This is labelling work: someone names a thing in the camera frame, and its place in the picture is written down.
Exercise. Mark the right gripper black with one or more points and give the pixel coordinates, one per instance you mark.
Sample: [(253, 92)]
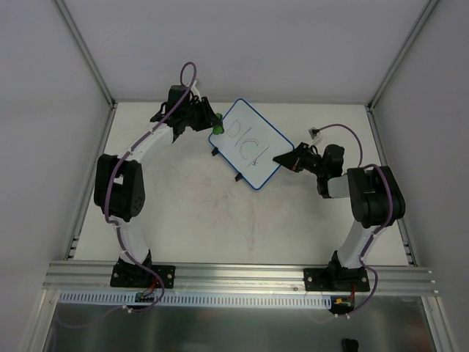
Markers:
[(300, 158)]

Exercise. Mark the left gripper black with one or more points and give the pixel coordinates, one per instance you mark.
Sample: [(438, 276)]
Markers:
[(202, 113)]

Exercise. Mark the green bone-shaped eraser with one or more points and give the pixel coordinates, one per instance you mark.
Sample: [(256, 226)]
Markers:
[(218, 127)]

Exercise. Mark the blue framed whiteboard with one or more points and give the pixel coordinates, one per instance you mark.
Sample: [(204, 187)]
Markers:
[(249, 143)]

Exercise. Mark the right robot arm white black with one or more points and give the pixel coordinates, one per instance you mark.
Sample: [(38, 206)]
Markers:
[(376, 203)]

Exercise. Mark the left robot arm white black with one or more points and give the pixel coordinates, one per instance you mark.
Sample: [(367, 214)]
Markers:
[(119, 180)]

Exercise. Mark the black object bottom edge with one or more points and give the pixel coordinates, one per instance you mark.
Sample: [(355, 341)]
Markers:
[(350, 345)]

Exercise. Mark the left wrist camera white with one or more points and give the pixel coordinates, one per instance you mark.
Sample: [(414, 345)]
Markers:
[(196, 88)]

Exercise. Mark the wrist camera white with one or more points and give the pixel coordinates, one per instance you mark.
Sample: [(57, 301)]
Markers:
[(315, 135), (196, 88)]

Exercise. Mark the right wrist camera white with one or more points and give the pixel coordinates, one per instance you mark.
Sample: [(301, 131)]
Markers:
[(315, 135)]

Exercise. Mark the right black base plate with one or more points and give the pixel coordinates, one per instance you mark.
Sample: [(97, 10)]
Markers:
[(342, 280)]

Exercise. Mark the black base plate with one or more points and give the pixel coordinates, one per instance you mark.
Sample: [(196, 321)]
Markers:
[(342, 280), (126, 275)]

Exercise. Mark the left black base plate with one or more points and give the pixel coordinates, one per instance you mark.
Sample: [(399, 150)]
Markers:
[(126, 275)]

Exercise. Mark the left aluminium frame post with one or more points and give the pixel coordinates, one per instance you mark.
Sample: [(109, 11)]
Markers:
[(83, 49)]

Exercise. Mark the aluminium frame post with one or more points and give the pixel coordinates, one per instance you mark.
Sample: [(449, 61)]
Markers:
[(83, 49), (410, 39)]

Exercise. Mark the white slotted cable duct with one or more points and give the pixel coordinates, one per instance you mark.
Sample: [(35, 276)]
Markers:
[(172, 299)]

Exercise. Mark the right aluminium frame post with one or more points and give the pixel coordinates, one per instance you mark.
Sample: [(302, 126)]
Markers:
[(410, 39)]

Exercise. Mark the aluminium mounting rail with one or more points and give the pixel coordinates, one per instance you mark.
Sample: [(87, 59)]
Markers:
[(232, 278)]

